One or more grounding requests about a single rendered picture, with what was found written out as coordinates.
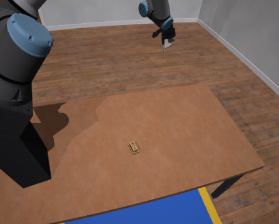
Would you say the tan cube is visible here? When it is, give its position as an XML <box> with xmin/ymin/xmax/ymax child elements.
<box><xmin>131</xmin><ymin>145</ymin><xmax>138</xmax><ymax>153</ymax></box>
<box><xmin>129</xmin><ymin>141</ymin><xmax>136</xmax><ymax>147</ymax></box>

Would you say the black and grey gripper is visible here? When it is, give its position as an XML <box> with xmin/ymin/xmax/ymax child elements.
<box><xmin>161</xmin><ymin>24</ymin><xmax>176</xmax><ymax>54</ymax></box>

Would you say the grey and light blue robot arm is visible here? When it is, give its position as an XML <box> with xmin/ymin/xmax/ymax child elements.
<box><xmin>0</xmin><ymin>0</ymin><xmax>173</xmax><ymax>106</ymax></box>

